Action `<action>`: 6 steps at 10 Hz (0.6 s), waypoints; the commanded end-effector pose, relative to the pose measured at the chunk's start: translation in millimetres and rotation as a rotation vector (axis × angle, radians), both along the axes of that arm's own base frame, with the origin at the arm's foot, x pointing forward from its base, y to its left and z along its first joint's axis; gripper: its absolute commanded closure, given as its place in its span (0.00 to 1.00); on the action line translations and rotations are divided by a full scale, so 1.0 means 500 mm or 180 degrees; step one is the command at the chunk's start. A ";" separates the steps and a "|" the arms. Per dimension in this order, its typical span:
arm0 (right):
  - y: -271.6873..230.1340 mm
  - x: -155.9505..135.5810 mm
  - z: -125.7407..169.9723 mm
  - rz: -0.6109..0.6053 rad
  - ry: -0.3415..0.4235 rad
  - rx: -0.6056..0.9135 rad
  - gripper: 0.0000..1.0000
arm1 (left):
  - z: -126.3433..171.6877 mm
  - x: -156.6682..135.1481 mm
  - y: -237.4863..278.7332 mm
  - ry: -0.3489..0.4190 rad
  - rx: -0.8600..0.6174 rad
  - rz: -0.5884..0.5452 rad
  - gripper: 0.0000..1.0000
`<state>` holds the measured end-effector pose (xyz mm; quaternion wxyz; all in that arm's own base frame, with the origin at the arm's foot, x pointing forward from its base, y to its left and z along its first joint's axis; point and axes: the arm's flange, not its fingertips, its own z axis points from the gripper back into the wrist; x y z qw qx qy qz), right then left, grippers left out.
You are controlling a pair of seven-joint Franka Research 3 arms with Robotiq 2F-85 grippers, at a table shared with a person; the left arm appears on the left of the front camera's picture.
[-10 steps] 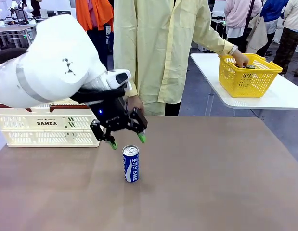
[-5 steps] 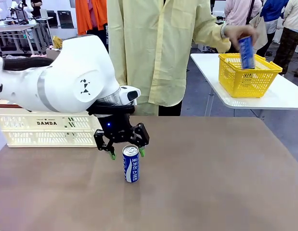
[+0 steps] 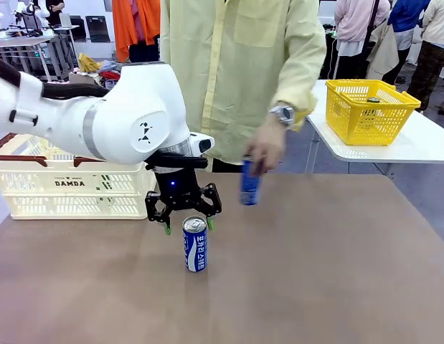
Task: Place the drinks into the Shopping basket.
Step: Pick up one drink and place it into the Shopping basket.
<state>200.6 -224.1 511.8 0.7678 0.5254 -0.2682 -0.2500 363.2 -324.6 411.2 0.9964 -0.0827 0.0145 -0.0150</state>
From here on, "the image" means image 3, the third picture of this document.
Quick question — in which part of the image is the person in yellow shirt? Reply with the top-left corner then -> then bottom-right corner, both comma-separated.
159,0 -> 329,174

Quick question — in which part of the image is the white table leg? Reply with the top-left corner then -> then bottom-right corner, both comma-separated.
312,130 -> 322,175

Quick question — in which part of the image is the cardboard box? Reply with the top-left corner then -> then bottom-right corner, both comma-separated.
68,71 -> 100,87

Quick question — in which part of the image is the person in pink sweater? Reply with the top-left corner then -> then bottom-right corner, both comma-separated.
334,0 -> 392,80

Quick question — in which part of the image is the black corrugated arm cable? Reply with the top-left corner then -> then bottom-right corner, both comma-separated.
0,56 -> 110,100

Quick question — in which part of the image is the person in cream sweater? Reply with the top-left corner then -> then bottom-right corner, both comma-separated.
407,0 -> 444,113

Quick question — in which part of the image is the yellow plastic basket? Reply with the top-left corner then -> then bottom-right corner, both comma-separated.
325,79 -> 422,147

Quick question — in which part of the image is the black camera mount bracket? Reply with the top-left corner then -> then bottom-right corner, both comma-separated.
145,152 -> 209,173

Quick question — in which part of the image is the white wristwatch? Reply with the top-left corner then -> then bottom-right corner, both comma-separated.
268,103 -> 296,128

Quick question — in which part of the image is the brown basket handle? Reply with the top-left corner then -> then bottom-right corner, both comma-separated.
73,156 -> 108,168
0,133 -> 49,168

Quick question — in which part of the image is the person in blue jacket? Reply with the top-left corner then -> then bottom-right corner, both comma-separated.
382,0 -> 433,85

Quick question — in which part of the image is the grey background desk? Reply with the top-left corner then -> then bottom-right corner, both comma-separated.
0,34 -> 79,83

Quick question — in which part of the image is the cream plastic shopping basket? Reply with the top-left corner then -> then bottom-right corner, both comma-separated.
0,133 -> 161,221

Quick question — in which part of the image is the beige coat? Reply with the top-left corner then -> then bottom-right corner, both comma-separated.
367,21 -> 400,76

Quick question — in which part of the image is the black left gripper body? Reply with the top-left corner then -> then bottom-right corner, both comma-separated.
155,168 -> 205,212

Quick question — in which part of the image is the person left forearm yellow sleeve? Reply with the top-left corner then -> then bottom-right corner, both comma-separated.
271,35 -> 329,132

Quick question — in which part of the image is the white side table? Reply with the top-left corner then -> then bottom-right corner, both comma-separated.
306,79 -> 444,165

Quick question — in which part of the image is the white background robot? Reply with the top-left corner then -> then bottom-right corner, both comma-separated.
13,0 -> 54,37

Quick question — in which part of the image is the person in orange top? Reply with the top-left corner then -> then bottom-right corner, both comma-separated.
112,0 -> 161,65

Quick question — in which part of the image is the colourful clothes pile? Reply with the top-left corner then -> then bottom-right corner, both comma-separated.
77,52 -> 122,85

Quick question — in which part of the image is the person left hand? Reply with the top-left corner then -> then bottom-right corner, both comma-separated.
245,120 -> 289,176

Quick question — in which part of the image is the black chair back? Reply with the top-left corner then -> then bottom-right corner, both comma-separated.
85,16 -> 111,43
69,14 -> 87,40

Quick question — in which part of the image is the blue Pocari drink can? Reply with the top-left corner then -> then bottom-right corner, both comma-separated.
181,216 -> 209,273

